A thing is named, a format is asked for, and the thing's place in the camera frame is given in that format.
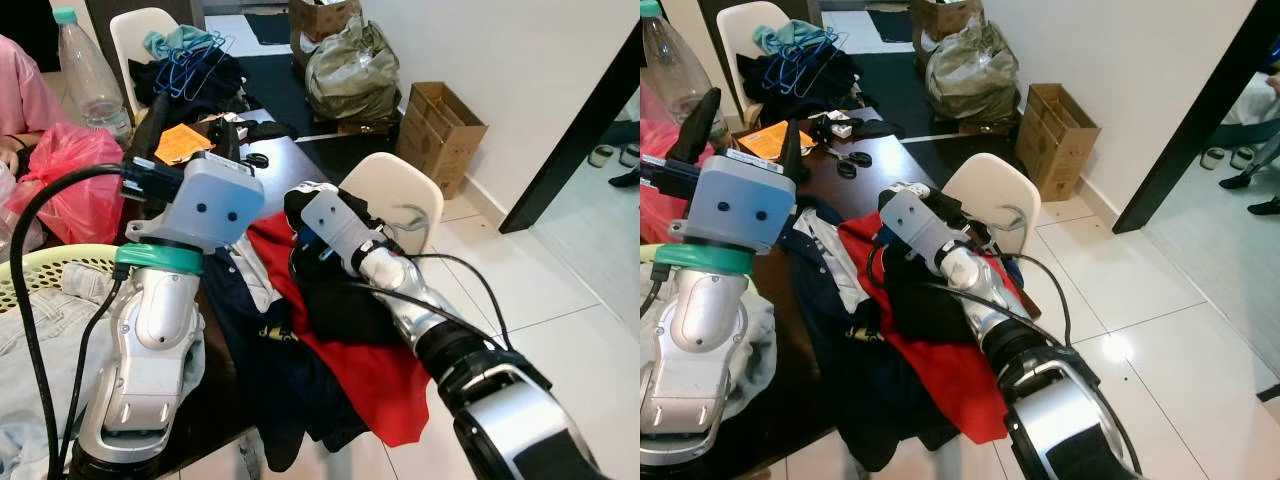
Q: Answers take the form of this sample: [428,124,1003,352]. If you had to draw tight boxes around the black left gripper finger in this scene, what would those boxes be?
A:
[665,87,724,167]
[212,117,243,169]
[123,93,174,167]
[779,117,810,185]

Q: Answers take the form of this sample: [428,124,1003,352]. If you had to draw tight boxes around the orange paper packet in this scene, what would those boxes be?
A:
[738,120,816,163]
[155,122,216,166]

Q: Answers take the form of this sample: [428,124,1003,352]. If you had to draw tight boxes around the red plastic bag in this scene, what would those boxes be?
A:
[640,118,701,246]
[5,122,126,246]

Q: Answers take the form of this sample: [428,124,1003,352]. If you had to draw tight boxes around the person in grey trousers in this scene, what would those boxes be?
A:
[606,92,641,191]
[1215,45,1280,216]

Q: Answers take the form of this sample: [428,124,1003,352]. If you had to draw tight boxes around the black clothes heap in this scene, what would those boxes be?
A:
[737,50,863,116]
[128,55,249,121]

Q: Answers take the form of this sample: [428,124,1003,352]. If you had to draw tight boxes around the clear bottle with green cap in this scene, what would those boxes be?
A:
[53,7,134,139]
[640,0,728,136]

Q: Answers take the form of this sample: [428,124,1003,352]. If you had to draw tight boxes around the white striped shirt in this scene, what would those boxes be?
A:
[232,235,283,313]
[795,205,873,316]

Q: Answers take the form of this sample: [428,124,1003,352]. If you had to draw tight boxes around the teal cloth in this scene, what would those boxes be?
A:
[752,20,836,56]
[143,25,226,61]

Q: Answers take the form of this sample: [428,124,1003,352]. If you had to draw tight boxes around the crumpled black garment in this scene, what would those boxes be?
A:
[290,225,406,346]
[880,235,1001,341]

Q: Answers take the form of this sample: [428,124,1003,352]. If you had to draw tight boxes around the white plastic chair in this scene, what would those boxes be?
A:
[716,2,791,106]
[942,152,1041,256]
[108,8,181,121]
[340,152,445,256]

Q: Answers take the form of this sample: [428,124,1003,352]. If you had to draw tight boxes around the person in pink shirt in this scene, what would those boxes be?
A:
[0,35,71,176]

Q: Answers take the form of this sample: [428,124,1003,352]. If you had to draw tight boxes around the olive plastic bag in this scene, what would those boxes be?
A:
[925,15,1023,123]
[303,18,403,123]

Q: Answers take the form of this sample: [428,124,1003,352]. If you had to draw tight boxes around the brown cardboard box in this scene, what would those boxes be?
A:
[395,82,489,199]
[1015,82,1101,201]

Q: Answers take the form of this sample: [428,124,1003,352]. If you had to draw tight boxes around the navy blue garment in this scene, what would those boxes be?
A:
[780,195,966,473]
[198,238,373,473]

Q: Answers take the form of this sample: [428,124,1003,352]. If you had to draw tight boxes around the plain red garment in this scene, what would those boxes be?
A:
[245,210,433,448]
[838,212,1031,446]

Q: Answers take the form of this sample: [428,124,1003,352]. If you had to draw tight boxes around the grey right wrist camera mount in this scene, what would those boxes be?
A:
[300,190,386,273]
[882,188,969,271]

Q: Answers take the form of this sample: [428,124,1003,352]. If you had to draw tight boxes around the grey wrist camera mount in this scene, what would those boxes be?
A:
[300,190,386,273]
[125,155,266,253]
[882,188,969,271]
[693,150,798,249]

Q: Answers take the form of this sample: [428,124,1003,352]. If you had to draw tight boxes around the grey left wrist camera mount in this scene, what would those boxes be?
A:
[693,150,798,249]
[125,155,266,253]

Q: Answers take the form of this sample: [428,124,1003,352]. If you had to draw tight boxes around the blue wire hanger pile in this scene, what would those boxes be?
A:
[765,30,851,98]
[152,33,238,101]

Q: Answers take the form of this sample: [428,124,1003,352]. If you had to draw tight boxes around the black door frame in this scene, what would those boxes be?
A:
[498,28,641,234]
[1112,0,1280,234]

